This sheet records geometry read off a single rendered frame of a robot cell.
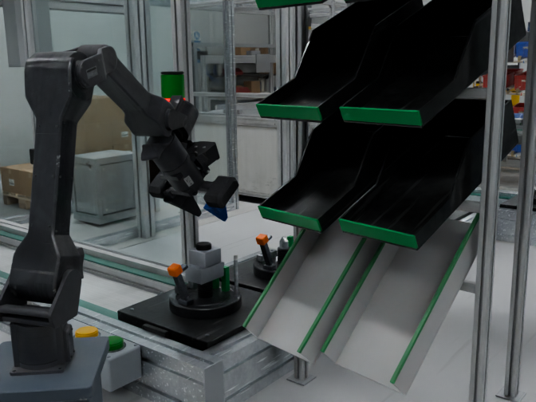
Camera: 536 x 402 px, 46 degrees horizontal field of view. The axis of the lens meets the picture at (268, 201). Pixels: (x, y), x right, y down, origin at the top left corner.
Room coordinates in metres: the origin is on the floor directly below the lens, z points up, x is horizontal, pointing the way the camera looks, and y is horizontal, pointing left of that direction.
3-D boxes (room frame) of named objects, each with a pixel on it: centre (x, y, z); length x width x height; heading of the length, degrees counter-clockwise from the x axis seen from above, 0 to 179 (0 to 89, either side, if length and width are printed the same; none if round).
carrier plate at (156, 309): (1.16, 0.12, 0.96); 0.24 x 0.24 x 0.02; 51
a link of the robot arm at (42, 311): (0.75, 0.29, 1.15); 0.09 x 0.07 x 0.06; 72
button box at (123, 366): (1.04, 0.33, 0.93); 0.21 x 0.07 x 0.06; 51
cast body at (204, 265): (1.17, 0.12, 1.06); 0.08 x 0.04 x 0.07; 142
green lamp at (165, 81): (1.37, 0.20, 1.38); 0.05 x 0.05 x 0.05
